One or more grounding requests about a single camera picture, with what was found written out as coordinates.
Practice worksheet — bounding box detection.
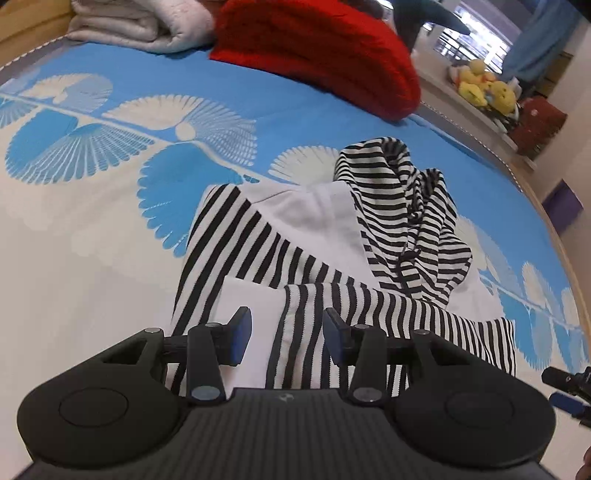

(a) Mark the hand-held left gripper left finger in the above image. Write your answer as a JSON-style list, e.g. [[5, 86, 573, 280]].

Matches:
[[99, 307, 254, 402]]

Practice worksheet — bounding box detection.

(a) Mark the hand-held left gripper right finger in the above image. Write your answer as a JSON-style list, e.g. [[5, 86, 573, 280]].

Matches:
[[322, 308, 467, 403]]

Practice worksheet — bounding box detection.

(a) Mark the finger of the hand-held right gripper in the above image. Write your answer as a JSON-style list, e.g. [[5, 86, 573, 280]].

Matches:
[[549, 392, 591, 421], [541, 366, 591, 396]]

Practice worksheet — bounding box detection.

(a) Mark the black white striped shirt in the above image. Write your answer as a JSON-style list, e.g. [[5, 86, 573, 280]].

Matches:
[[167, 136, 517, 401]]

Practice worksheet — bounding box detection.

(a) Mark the purple box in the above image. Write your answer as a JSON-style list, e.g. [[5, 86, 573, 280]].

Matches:
[[542, 180, 584, 236]]

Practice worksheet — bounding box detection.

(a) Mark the blue white printed bed sheet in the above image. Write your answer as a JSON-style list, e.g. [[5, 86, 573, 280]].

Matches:
[[0, 39, 591, 467]]

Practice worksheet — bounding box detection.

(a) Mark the white window ledge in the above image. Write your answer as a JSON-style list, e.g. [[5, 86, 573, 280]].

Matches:
[[413, 46, 540, 172]]

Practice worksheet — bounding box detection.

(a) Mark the red bag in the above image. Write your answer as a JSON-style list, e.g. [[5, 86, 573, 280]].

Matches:
[[512, 96, 568, 156]]

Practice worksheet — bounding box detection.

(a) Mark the red knit blanket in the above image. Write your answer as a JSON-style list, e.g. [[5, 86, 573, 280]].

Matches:
[[209, 0, 422, 121]]

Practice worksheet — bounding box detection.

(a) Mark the yellow plush toy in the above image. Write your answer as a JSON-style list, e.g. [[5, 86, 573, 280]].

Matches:
[[455, 60, 497, 108], [486, 79, 519, 114]]

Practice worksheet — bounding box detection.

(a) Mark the white folded blanket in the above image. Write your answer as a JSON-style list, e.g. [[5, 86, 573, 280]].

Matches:
[[67, 0, 219, 55]]

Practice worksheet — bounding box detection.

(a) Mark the teal plush toy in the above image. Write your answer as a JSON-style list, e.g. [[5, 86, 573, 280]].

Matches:
[[392, 0, 472, 51]]

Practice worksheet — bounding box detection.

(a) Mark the blue curtain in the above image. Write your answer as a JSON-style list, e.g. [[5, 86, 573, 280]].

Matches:
[[501, 0, 583, 88]]

